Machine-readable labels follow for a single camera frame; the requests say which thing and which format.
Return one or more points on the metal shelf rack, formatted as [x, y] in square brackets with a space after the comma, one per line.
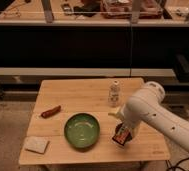
[65, 38]

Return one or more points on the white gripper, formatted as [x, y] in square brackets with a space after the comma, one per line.
[115, 112]

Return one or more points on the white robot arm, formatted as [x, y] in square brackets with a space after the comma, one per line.
[145, 105]

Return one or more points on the red tray on shelf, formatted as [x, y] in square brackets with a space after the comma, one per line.
[123, 9]

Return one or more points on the brown sausage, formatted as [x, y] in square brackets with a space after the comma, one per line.
[50, 112]

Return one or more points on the white sponge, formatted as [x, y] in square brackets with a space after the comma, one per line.
[36, 144]

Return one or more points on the wooden table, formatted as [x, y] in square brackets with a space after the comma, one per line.
[90, 96]

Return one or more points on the green bowl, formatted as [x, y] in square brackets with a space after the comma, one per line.
[82, 130]

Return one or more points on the clear plastic bottle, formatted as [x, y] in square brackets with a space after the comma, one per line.
[114, 91]

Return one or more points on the orange snack box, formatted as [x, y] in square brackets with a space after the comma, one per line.
[122, 136]

